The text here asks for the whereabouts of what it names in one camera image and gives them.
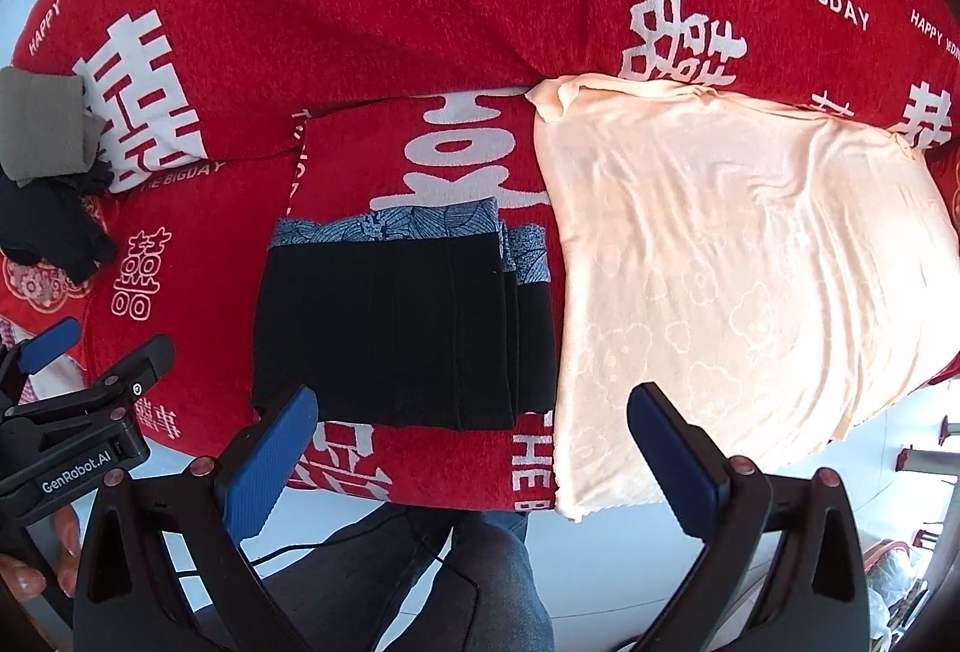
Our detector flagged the grey cloth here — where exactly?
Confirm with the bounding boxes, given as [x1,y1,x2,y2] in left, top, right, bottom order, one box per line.
[0,65,104,188]

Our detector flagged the red printed blanket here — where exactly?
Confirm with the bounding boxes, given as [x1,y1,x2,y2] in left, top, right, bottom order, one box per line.
[0,0,960,516]

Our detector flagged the metal stand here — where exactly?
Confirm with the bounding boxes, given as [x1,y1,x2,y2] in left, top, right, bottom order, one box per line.
[898,419,960,473]

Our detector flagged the peach cloth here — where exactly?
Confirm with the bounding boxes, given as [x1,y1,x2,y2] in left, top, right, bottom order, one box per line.
[523,73,959,525]

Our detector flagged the red patterned pillow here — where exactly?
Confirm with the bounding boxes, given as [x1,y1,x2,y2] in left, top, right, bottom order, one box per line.
[0,245,102,327]

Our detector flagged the clear plastic bag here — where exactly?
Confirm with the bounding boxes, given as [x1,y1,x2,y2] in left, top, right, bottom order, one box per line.
[861,530,935,627]

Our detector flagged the black pants with blue band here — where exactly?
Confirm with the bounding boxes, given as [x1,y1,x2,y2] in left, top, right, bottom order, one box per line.
[251,199,557,433]

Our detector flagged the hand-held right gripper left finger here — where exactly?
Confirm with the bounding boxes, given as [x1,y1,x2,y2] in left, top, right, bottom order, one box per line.
[73,384,322,652]

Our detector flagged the black cable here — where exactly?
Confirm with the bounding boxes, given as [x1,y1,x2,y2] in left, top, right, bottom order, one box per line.
[247,524,482,652]

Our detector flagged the person's jeans leg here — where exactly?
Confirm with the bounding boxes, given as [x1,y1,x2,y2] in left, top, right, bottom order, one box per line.
[247,500,557,652]

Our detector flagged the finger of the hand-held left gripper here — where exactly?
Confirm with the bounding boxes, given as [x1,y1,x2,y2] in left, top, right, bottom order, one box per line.
[0,316,85,407]
[71,334,177,419]

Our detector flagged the dark cloth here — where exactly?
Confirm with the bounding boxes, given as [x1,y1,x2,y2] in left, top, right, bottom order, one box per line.
[0,166,119,283]

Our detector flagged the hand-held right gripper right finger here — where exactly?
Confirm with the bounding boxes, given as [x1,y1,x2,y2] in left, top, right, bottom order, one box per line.
[627,382,872,652]

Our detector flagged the person's left hand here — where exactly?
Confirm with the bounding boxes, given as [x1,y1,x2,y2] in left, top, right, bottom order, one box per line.
[0,506,82,606]

